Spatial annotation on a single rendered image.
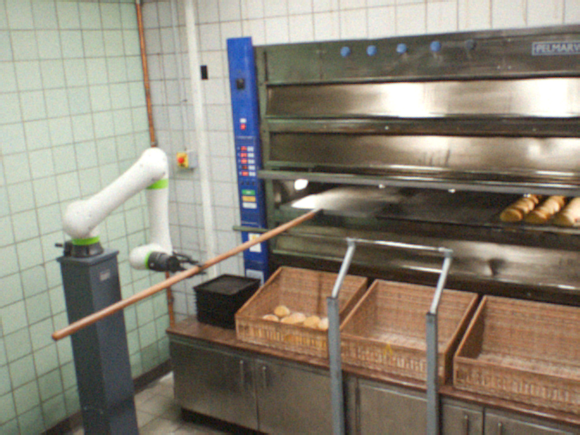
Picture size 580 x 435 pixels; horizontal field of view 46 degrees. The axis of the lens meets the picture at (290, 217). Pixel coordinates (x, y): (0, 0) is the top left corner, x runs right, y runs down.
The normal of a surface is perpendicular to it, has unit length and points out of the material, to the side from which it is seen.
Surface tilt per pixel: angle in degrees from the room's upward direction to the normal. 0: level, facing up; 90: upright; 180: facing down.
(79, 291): 90
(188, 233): 90
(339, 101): 70
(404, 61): 90
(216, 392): 90
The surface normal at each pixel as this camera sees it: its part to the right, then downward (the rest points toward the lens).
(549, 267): -0.53, -0.11
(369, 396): -0.54, 0.22
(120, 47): 0.84, 0.08
